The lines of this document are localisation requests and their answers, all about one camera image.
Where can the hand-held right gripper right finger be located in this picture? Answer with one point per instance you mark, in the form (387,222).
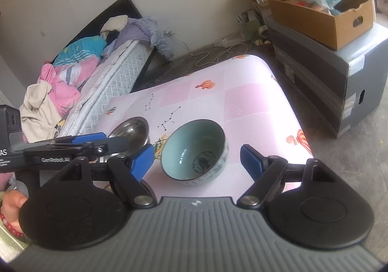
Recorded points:
(251,163)

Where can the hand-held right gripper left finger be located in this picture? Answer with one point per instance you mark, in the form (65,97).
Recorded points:
(141,164)

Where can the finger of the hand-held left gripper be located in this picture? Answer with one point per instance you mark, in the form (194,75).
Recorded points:
(91,138)
(60,157)

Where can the small steel bowl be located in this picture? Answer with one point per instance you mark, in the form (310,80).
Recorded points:
(133,129)

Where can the teal ceramic bowl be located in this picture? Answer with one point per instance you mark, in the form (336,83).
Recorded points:
(188,144)

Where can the person's left hand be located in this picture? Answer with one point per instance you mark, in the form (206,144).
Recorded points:
(10,205)

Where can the cream garment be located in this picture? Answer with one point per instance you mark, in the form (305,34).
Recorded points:
(39,108)

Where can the pink balloon-print tablecloth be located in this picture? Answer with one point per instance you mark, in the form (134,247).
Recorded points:
(230,108)

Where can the quilted white mattress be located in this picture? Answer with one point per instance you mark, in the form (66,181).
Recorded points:
(121,69)

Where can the large grey carton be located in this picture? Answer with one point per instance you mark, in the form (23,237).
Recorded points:
(318,78)

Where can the cream pillow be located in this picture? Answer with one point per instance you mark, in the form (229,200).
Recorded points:
(115,22)

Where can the lilac grey blanket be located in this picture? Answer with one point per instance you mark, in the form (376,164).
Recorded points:
(139,29)

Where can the green paper bag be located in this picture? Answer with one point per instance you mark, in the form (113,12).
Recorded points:
(248,26)

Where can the brown cardboard tray box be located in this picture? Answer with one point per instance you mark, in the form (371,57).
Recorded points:
(303,20)

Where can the dark bed frame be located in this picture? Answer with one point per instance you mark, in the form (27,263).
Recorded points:
(112,10)

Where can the white wall socket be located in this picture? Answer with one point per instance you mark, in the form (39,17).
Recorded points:
(169,32)

